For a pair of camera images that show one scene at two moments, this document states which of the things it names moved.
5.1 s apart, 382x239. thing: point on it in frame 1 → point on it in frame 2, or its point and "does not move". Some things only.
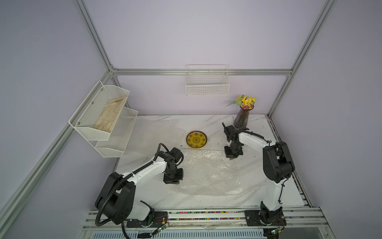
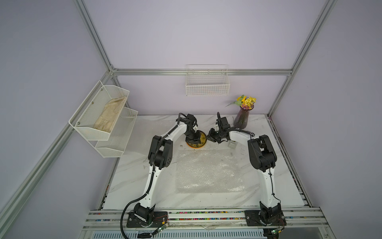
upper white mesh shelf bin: x=95 y=117 does not move
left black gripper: x=175 y=181 → x=196 y=140
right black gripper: x=229 y=155 → x=208 y=137
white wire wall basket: x=207 y=80 does not move
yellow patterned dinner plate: x=196 y=139 does not move
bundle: x=210 y=173 does not move
